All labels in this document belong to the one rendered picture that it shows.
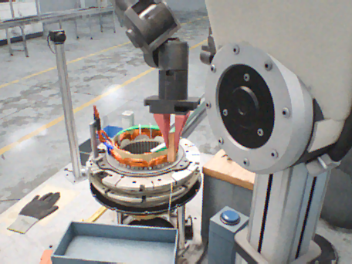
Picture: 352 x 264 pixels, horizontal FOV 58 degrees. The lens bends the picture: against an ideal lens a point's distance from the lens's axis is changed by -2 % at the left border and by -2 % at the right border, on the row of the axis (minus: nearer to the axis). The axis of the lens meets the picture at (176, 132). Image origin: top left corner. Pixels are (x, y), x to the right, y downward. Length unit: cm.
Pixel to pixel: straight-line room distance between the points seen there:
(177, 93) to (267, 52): 30
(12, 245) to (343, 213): 202
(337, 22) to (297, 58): 4
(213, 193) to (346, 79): 71
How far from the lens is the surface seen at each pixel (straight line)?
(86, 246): 79
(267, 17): 32
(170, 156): 66
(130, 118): 101
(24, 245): 121
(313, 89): 33
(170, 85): 61
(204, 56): 111
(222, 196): 98
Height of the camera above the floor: 156
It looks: 26 degrees down
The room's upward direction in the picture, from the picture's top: straight up
